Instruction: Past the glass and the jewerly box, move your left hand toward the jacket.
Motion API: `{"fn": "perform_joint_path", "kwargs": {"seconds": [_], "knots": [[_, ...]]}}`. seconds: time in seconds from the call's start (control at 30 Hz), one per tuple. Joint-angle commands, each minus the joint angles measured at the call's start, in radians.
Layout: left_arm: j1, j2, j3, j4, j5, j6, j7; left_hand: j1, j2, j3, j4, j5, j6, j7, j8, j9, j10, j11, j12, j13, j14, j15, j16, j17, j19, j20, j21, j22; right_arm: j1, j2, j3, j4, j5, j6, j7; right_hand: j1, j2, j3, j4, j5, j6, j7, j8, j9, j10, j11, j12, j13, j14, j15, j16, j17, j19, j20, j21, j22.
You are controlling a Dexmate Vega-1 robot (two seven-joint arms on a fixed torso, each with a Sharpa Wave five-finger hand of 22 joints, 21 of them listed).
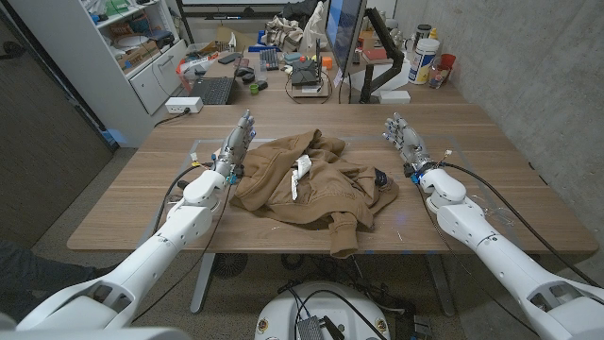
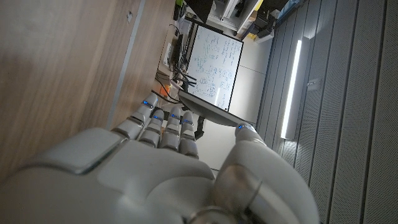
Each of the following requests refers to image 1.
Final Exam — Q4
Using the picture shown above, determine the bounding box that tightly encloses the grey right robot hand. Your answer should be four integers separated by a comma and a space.
382, 111, 433, 173

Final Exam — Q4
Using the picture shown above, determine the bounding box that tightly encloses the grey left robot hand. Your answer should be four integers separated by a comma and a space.
214, 109, 258, 179

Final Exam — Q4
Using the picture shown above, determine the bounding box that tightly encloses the white flat box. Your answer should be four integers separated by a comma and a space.
378, 90, 412, 105

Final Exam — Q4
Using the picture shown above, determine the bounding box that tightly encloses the brown jacket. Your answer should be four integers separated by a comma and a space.
229, 128, 400, 260

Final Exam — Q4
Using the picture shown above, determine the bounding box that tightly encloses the black laptop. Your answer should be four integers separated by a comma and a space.
188, 76, 236, 106

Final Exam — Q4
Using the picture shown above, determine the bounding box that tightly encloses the white power strip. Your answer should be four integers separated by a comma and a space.
164, 96, 205, 115

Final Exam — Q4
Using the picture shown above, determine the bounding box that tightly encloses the clear glass jar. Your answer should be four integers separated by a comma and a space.
428, 63, 447, 90

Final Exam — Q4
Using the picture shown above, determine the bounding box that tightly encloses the red cup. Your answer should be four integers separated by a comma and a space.
438, 53, 457, 82

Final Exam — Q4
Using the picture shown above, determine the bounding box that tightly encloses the black keyboard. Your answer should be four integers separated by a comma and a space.
259, 47, 281, 73

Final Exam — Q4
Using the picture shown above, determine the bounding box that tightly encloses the black router with antennas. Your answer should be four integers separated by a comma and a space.
290, 39, 324, 88

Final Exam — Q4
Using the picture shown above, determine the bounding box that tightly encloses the pile of beige clothes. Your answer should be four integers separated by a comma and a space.
262, 15, 306, 52

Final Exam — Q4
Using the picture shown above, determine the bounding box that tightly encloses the computer monitor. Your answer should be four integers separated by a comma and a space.
325, 0, 368, 77

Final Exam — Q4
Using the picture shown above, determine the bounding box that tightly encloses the grey table leg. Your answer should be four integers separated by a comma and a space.
426, 254, 457, 317
190, 253, 216, 315

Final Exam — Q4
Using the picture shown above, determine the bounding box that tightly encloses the white shelf cabinet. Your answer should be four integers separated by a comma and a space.
8, 0, 189, 148

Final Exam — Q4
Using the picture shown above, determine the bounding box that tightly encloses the white robot torso base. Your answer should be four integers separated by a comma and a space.
254, 281, 393, 340

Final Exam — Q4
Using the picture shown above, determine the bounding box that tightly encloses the person leg with dark shoe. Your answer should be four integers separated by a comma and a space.
0, 239, 117, 323

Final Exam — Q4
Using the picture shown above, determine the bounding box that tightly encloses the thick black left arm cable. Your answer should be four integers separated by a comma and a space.
153, 162, 216, 235

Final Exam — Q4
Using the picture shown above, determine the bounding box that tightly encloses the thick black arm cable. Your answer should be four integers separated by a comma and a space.
153, 162, 216, 235
441, 161, 603, 289

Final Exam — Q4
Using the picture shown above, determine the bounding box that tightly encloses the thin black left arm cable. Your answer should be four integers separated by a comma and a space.
131, 174, 235, 325

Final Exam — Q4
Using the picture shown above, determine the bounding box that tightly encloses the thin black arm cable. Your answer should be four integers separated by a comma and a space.
414, 182, 539, 335
131, 174, 235, 325

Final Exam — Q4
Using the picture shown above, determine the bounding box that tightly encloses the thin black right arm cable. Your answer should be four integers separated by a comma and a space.
414, 182, 539, 335

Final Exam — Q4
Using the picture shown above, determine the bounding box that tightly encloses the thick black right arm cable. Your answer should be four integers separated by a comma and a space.
441, 161, 603, 289

